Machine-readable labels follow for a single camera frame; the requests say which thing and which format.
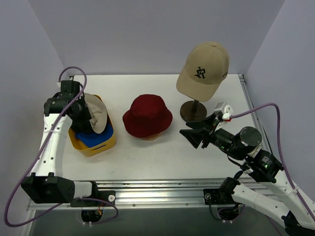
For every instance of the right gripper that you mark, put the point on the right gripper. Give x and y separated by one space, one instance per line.
206 133

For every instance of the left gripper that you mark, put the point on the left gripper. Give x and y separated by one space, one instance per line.
82 120

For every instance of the black hat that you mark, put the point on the black hat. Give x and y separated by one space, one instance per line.
98 112

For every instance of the blue hat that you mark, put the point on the blue hat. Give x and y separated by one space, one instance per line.
94 139

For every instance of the dark red hat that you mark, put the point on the dark red hat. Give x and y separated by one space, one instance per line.
148 115

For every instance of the beige baseball cap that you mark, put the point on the beige baseball cap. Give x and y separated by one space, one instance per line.
205 69

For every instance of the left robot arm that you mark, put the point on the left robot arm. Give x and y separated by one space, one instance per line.
45 183

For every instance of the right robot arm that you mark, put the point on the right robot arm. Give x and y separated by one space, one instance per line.
294 214

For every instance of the cream mannequin head stand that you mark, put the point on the cream mannequin head stand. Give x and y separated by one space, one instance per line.
193 110

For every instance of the yellow plastic basket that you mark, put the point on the yellow plastic basket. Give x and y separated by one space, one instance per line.
79 146

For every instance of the light wooden hat stand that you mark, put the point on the light wooden hat stand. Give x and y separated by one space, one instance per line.
152 137

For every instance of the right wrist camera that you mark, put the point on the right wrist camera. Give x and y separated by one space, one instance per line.
223 112

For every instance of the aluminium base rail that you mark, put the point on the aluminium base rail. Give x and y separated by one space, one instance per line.
152 194

